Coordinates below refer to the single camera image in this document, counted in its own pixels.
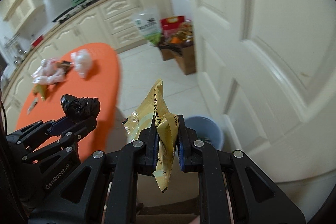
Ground black plastic bag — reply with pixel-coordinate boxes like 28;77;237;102
60;94;100;121

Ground white striped snack wrapper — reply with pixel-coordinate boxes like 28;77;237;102
27;97;39;115

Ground green snack bag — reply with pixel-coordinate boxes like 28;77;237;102
33;84;48;101

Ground yellow snack bag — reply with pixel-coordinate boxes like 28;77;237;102
123;79;179;192

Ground clear plastic bag red print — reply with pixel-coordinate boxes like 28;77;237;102
31;58;65;85

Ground small clear plastic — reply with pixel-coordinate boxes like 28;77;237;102
71;49;93;79

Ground blue trash bin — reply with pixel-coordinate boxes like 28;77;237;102
185;116;224;150

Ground cream kitchen cabinets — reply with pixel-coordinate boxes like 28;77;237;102
2;0;173;131

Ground orange round table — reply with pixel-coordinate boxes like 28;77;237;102
15;42;122;163

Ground red tray on counter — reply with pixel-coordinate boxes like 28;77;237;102
31;35;44;48

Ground hanging utensil rack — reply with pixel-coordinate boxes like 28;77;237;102
4;34;26;66

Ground cardboard box with bottles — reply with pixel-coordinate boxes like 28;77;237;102
158;18;197;75

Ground gas stove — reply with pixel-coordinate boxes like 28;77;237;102
52;0;96;24

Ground red gift box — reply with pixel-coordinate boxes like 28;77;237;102
160;16;185;38

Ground white green rice bag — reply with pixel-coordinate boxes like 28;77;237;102
131;6;162;46

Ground white door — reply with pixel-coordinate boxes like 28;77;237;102
191;0;335;220

